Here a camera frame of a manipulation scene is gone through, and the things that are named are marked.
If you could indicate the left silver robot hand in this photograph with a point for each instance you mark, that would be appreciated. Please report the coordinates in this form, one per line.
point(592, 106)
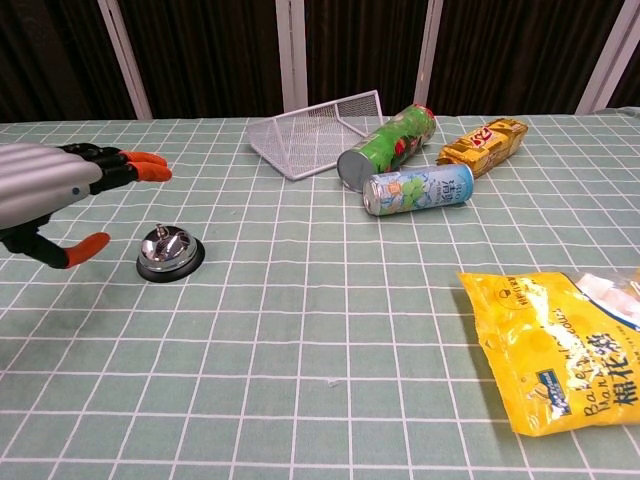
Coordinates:
point(45, 175)

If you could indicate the silver desk call bell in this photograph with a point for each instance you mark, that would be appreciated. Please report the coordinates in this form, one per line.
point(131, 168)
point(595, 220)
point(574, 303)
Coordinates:
point(170, 250)

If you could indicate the green checkered tablecloth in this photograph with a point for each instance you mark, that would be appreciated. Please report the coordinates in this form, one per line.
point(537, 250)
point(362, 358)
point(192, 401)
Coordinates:
point(310, 325)

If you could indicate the green chips tube can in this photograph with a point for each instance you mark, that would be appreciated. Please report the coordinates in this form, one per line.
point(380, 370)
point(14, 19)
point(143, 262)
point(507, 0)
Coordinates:
point(390, 145)

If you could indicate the light blue drink can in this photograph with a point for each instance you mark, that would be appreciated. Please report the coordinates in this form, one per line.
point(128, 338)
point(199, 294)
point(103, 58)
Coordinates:
point(420, 190)

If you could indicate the golden snack packet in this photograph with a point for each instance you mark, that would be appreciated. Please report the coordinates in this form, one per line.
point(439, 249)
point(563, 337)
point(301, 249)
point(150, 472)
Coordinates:
point(487, 145)

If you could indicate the yellow marshmallow bag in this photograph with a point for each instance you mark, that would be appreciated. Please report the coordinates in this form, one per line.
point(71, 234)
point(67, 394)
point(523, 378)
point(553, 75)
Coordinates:
point(555, 350)

